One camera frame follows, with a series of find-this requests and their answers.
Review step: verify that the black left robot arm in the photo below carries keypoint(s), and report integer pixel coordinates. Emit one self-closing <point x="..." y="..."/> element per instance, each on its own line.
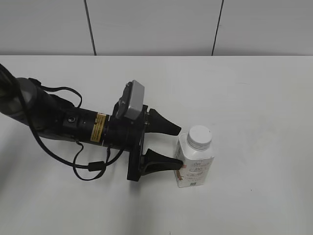
<point x="49" y="116"/>

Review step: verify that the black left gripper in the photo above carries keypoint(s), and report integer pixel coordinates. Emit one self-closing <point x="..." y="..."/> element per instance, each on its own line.
<point x="128" y="135"/>

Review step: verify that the white screw cap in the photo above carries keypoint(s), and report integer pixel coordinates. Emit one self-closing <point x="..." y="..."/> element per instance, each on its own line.
<point x="199" y="135"/>

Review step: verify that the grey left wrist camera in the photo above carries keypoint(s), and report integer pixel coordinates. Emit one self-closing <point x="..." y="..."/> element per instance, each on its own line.
<point x="131" y="102"/>

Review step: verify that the white square drink bottle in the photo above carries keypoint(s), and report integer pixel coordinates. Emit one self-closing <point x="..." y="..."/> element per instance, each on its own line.
<point x="196" y="163"/>

